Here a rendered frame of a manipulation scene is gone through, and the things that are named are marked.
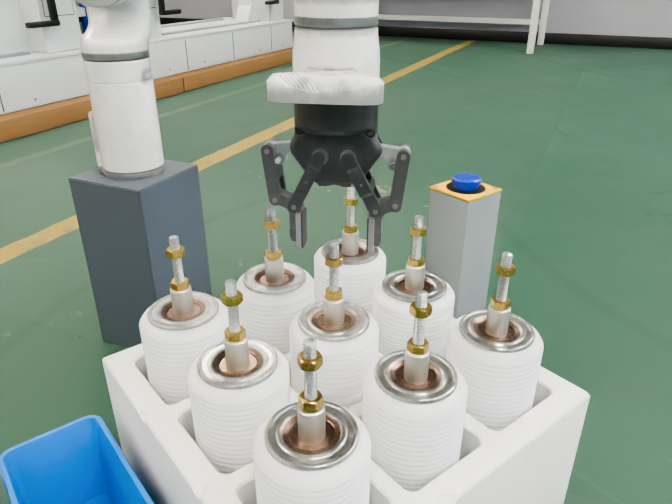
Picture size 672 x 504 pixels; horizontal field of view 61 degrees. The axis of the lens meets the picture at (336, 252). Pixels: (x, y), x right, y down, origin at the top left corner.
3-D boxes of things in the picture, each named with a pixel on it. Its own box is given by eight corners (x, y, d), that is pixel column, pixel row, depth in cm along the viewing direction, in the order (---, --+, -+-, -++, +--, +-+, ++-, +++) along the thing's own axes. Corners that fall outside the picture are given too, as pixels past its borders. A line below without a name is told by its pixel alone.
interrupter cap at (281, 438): (319, 491, 41) (319, 484, 41) (244, 444, 46) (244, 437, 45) (377, 430, 47) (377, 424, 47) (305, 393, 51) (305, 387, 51)
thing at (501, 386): (524, 444, 70) (549, 317, 62) (513, 505, 62) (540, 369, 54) (446, 422, 73) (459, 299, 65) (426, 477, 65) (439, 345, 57)
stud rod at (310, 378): (304, 424, 45) (301, 344, 42) (306, 415, 46) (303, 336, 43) (316, 424, 45) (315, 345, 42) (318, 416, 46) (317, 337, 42)
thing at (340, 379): (344, 410, 75) (346, 290, 67) (390, 457, 68) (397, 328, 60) (279, 439, 70) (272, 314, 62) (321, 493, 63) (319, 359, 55)
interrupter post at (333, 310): (337, 315, 63) (337, 288, 61) (349, 325, 61) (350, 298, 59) (318, 321, 61) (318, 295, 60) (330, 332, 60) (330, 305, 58)
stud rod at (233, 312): (235, 347, 54) (228, 277, 51) (244, 349, 54) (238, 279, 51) (229, 353, 54) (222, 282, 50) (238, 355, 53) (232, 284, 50)
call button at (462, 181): (444, 189, 80) (446, 175, 79) (463, 183, 82) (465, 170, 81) (467, 197, 77) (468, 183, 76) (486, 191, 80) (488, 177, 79)
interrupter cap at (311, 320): (343, 298, 66) (343, 293, 65) (383, 329, 60) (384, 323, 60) (285, 318, 62) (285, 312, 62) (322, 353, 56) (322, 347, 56)
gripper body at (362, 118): (387, 74, 53) (383, 172, 57) (297, 72, 54) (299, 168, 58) (381, 90, 46) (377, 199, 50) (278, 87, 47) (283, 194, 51)
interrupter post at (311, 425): (314, 453, 45) (313, 420, 43) (290, 439, 46) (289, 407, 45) (332, 435, 46) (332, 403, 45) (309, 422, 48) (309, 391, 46)
